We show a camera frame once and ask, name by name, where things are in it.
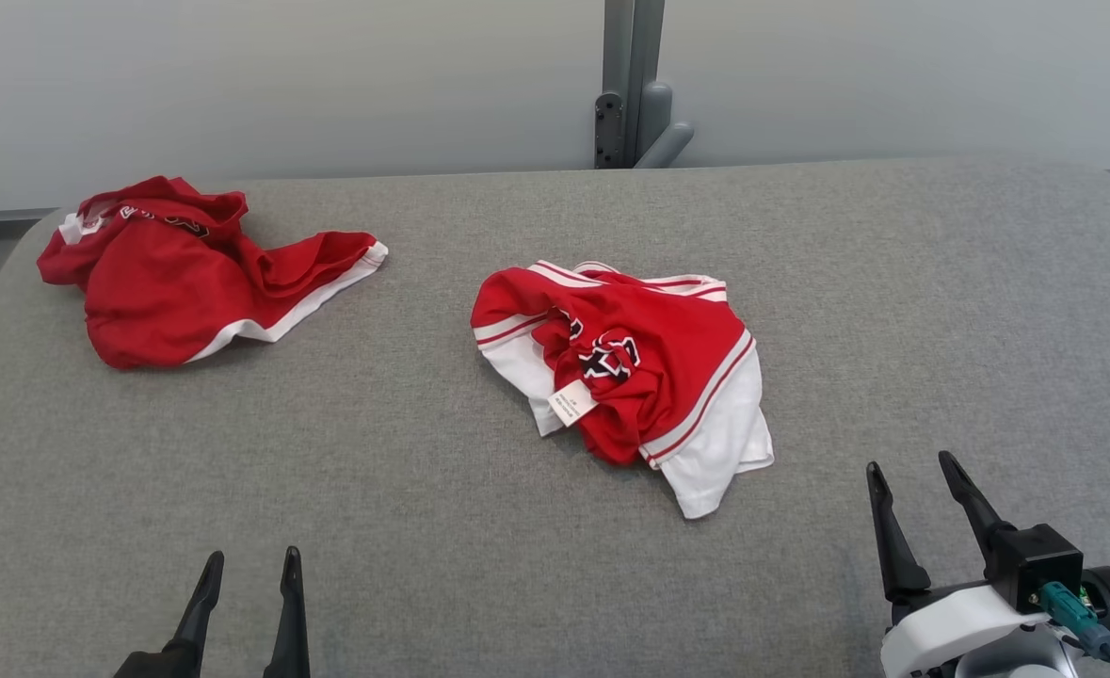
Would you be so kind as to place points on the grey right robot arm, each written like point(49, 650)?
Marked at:
point(1016, 665)

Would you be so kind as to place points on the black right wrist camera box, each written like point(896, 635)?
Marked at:
point(1044, 560)

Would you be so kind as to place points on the red jersey with lettering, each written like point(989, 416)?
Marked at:
point(159, 292)

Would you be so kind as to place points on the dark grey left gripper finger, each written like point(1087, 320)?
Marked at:
point(199, 617)
point(291, 621)

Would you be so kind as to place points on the red jersey with white stripes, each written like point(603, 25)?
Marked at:
point(667, 358)

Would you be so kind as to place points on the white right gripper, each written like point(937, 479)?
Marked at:
point(941, 626)

